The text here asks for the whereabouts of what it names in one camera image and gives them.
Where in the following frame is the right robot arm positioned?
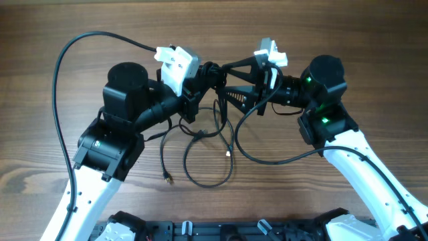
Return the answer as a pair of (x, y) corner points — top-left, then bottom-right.
(222, 55), (427, 240)

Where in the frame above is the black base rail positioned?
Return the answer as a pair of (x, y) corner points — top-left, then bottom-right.
(88, 209), (379, 241)

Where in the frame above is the thick black USB cable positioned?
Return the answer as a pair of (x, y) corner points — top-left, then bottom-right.
(159, 61), (234, 185)

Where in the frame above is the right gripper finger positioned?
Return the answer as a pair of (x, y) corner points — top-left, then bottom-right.
(216, 86), (257, 114)
(222, 56), (260, 84)

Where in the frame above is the right camera black cable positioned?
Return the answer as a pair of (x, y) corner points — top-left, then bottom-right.
(233, 63), (428, 235)

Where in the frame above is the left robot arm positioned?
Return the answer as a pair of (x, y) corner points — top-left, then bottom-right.
(41, 62), (223, 240)

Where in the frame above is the thin black USB cable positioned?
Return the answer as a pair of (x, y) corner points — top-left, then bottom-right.
(183, 130), (234, 189)

